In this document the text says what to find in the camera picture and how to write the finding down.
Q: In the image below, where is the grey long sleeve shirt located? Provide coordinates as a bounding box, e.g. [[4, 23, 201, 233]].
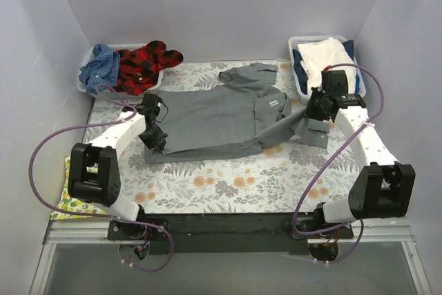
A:
[[144, 63, 329, 164]]

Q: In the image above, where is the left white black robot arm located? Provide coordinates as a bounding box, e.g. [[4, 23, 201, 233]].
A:
[[68, 94, 169, 240]]

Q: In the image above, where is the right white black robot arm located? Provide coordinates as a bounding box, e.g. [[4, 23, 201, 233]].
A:
[[306, 65, 416, 238]]

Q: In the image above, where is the right white plastic basket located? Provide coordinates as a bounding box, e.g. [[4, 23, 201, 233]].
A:
[[288, 35, 366, 105]]

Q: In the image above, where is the white plastic basket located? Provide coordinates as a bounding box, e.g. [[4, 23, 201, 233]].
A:
[[288, 35, 366, 105], [80, 44, 164, 100]]

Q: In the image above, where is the dark blue folded garment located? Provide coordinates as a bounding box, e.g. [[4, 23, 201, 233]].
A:
[[292, 37, 354, 96]]

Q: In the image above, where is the white folded shirt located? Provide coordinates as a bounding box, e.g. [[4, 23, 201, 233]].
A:
[[297, 37, 354, 97]]

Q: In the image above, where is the left white plastic basket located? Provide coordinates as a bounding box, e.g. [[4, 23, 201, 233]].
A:
[[80, 44, 164, 100]]

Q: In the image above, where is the red black plaid shirt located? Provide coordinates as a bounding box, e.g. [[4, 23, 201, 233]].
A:
[[115, 40, 184, 96]]

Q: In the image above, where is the floral patterned table mat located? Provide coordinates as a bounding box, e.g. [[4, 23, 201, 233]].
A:
[[78, 60, 369, 215]]

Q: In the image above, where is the blue checked shirt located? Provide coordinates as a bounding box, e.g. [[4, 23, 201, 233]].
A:
[[79, 44, 120, 94]]

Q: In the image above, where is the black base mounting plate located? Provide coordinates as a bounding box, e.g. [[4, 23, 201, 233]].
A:
[[106, 212, 356, 256]]

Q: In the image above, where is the lemon print cloth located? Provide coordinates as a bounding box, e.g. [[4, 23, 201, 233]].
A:
[[50, 156, 106, 221]]

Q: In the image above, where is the aluminium frame rail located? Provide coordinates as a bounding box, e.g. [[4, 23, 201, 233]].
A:
[[31, 218, 432, 294]]

